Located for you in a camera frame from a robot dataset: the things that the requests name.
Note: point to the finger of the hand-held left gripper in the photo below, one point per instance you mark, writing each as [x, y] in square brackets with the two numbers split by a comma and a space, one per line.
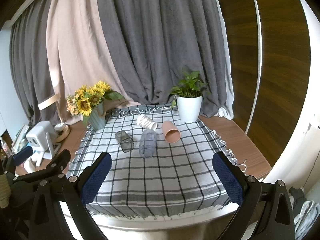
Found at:
[22, 155]
[56, 165]

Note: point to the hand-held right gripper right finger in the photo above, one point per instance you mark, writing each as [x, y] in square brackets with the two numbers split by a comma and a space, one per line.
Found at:
[228, 180]

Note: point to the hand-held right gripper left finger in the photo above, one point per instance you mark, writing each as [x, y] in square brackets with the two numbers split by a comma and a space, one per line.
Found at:
[96, 180]

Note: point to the dark grey transparent cup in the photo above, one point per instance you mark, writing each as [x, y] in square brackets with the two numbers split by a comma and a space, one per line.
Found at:
[125, 141]

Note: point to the clear bluish plastic cup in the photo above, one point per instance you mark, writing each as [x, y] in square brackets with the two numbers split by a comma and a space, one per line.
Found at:
[148, 143]

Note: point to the white dotted cup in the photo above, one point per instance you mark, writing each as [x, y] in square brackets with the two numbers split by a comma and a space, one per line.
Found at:
[145, 122]

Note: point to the pink cup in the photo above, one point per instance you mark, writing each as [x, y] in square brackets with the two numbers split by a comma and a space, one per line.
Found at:
[170, 130]

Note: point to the white small desktop robot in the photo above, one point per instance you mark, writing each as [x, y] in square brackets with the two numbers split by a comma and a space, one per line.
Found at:
[40, 135]

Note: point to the white power strip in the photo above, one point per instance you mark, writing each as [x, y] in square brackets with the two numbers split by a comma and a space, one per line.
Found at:
[60, 127]

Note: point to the grey checked tablecloth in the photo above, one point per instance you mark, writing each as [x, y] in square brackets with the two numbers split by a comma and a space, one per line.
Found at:
[155, 180]

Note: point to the teal ribbed vase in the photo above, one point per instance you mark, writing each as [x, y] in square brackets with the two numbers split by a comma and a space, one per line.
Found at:
[97, 121]

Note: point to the sunflower bouquet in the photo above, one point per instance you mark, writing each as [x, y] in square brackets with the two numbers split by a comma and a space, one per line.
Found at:
[86, 102]

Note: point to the dark grey cloth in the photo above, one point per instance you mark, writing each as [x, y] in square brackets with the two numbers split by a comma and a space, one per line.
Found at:
[297, 197]

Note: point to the green plant in white pot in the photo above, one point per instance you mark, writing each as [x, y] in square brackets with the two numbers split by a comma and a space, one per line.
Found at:
[188, 107]

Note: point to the light grey cloth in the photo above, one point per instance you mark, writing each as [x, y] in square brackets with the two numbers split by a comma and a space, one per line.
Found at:
[306, 217]

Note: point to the narrow grey curtain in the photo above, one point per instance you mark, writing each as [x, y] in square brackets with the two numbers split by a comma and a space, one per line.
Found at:
[30, 67]

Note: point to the dark wooden wardrobe door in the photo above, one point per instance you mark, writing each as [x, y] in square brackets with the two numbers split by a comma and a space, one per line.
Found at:
[275, 67]

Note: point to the beige curtain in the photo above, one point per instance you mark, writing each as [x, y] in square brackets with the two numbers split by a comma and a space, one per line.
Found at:
[77, 42]

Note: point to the wide grey curtain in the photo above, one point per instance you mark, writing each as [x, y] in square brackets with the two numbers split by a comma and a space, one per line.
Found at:
[160, 42]

